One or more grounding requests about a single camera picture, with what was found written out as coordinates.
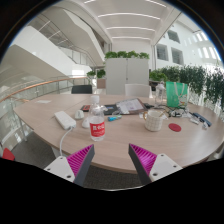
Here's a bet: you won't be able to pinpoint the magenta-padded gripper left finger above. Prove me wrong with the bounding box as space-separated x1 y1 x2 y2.
43 143 96 188

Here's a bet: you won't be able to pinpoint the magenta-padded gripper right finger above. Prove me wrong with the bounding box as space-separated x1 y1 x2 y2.
128 143 184 186

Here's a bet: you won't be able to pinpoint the clear red-labelled water bottle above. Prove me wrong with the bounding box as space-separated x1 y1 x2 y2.
88 95 107 142

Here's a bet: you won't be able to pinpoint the flat round red coaster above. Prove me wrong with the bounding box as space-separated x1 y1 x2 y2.
168 122 183 133

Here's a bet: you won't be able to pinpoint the white grid-pattern mug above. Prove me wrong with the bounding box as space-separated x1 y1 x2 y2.
143 109 165 132

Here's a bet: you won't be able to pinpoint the white power strip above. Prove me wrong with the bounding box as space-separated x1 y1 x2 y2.
53 110 77 131

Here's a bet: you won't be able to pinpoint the white computer mouse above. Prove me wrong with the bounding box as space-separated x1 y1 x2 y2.
81 116 92 130

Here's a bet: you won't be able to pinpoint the small white oval device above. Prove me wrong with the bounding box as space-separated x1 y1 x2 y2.
73 109 85 121

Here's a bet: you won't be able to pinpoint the red chair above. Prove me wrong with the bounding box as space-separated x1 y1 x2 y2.
1 147 16 162

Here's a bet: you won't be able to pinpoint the dark blue keyboard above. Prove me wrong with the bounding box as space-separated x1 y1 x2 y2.
192 112 213 128

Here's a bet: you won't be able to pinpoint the brown clipboard with papers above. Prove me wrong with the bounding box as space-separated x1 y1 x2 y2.
114 98 148 116

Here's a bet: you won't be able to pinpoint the white paper sheet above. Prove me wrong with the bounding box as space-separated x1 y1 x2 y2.
35 99 53 105

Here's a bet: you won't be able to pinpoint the clear lidded drink jug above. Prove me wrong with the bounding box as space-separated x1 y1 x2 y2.
154 81 167 108

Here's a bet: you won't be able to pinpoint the green tote bag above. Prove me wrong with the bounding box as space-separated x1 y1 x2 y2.
165 81 190 109

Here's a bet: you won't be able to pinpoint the black notebook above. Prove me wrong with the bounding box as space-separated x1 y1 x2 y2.
99 103 120 116

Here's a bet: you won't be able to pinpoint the white chair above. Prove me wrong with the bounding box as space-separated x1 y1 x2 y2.
124 83 152 98

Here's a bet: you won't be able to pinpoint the black chair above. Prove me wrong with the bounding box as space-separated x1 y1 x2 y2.
70 84 94 95

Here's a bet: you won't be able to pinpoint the glass railing with wooden handrail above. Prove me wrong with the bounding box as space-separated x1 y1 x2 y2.
0 75 89 104

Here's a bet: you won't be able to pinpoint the wooden planter with plants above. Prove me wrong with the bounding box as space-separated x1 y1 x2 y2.
86 68 107 90

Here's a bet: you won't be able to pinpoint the row of green hedge plants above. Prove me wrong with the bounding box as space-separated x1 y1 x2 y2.
148 64 224 111

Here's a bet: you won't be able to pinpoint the tall white cabinet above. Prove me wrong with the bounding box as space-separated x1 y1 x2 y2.
104 57 150 96

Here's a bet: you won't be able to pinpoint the green plants on cabinet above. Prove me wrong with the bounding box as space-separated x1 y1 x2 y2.
104 50 151 61

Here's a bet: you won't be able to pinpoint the ceiling light strips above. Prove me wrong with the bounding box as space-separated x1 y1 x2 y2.
83 0 168 41

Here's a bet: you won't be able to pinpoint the white power strip cable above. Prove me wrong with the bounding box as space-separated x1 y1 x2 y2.
59 126 75 158

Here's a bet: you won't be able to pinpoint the tangle of black cables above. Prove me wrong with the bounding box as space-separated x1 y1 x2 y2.
159 105 194 118

